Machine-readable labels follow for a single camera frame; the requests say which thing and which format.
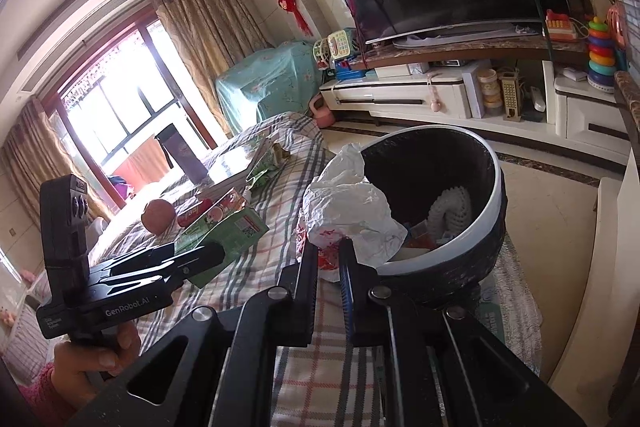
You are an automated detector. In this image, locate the yellow toy phone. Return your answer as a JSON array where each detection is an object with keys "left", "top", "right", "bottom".
[{"left": 327, "top": 29, "right": 353, "bottom": 60}]

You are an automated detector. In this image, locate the red toy telephone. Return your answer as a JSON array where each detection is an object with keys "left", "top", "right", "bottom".
[{"left": 545, "top": 9, "right": 580, "bottom": 42}]

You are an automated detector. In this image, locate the person's left forearm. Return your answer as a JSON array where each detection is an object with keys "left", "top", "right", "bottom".
[{"left": 20, "top": 362, "right": 66, "bottom": 427}]

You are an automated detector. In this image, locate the white plastic bag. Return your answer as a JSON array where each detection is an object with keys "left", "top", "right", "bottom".
[{"left": 299, "top": 143, "right": 408, "bottom": 283}]

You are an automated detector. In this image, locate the white green steering toy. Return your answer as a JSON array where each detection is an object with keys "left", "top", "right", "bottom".
[{"left": 312, "top": 38, "right": 332, "bottom": 70}]

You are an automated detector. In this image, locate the green and white packet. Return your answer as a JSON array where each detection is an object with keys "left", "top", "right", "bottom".
[{"left": 245, "top": 142, "right": 293, "bottom": 192}]

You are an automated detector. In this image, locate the ceiling air vent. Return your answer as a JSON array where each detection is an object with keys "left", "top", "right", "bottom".
[{"left": 15, "top": 0, "right": 133, "bottom": 62}]

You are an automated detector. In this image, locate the person's left hand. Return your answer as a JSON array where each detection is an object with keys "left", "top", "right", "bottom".
[{"left": 52, "top": 322, "right": 143, "bottom": 408}]

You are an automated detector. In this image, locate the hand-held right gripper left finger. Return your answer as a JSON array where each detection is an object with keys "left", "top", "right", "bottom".
[{"left": 67, "top": 243, "right": 321, "bottom": 427}]

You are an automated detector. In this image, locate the wooden model building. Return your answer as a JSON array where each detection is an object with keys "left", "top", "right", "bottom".
[{"left": 500, "top": 74, "right": 523, "bottom": 122}]

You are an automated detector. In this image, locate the rainbow stacking ring toy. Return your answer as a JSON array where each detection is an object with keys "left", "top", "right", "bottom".
[{"left": 586, "top": 16, "right": 618, "bottom": 94}]

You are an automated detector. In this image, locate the dark chair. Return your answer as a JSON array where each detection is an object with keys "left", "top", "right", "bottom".
[{"left": 154, "top": 123, "right": 201, "bottom": 170}]

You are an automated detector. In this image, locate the white side cabinet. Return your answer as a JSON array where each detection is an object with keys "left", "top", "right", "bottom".
[{"left": 547, "top": 177, "right": 640, "bottom": 388}]

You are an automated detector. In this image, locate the green snack packet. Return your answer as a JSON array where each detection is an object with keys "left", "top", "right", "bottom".
[{"left": 172, "top": 188, "right": 270, "bottom": 289}]

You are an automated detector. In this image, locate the stack of white books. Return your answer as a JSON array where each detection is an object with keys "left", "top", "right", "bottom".
[{"left": 195, "top": 147, "right": 273, "bottom": 202}]

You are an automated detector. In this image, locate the beige patterned curtain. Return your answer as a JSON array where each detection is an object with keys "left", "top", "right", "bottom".
[
  {"left": 150, "top": 0, "right": 273, "bottom": 142},
  {"left": 0, "top": 97, "right": 108, "bottom": 228}
]

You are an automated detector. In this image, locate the plaid bed sheet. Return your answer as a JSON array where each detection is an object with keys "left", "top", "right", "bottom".
[{"left": 0, "top": 112, "right": 391, "bottom": 427}]

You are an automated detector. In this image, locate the pink plastic toy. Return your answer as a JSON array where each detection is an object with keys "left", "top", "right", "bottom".
[{"left": 606, "top": 1, "right": 628, "bottom": 52}]

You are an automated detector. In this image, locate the pink kettlebell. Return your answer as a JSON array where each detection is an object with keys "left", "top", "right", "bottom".
[{"left": 308, "top": 94, "right": 337, "bottom": 128}]

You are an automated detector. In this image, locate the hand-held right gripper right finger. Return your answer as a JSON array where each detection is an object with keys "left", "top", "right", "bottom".
[{"left": 337, "top": 239, "right": 586, "bottom": 427}]

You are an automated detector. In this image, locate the white knitted item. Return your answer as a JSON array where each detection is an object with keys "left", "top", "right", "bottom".
[{"left": 427, "top": 186, "right": 473, "bottom": 243}]

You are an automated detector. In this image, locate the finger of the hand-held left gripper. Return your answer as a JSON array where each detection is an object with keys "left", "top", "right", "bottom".
[
  {"left": 88, "top": 243, "right": 177, "bottom": 284},
  {"left": 106, "top": 242, "right": 227, "bottom": 296}
]

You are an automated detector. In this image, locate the red drink can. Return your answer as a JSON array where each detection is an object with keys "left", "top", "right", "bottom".
[{"left": 176, "top": 199, "right": 213, "bottom": 229}]

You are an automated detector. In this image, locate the stack of plastic tubs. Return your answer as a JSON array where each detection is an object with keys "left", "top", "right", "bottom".
[{"left": 477, "top": 68, "right": 502, "bottom": 118}]

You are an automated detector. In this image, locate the red framed window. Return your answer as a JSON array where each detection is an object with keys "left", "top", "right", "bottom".
[{"left": 42, "top": 14, "right": 228, "bottom": 208}]

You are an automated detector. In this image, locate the teal floral furniture cover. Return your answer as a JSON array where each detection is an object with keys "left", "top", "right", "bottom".
[{"left": 215, "top": 39, "right": 326, "bottom": 138}]

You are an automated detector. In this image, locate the blue toy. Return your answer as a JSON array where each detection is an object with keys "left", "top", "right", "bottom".
[{"left": 334, "top": 57, "right": 363, "bottom": 80}]

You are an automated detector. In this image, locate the pink hanging toy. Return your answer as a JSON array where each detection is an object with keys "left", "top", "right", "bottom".
[{"left": 426, "top": 74, "right": 443, "bottom": 114}]

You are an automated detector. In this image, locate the white cardboard box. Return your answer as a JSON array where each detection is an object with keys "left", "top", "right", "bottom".
[{"left": 460, "top": 59, "right": 493, "bottom": 118}]

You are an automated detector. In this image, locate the black bin with white rim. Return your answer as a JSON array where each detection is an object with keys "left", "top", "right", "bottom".
[{"left": 359, "top": 124, "right": 508, "bottom": 310}]

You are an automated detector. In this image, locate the white television cabinet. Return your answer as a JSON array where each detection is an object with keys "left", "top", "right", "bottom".
[{"left": 319, "top": 34, "right": 633, "bottom": 168}]

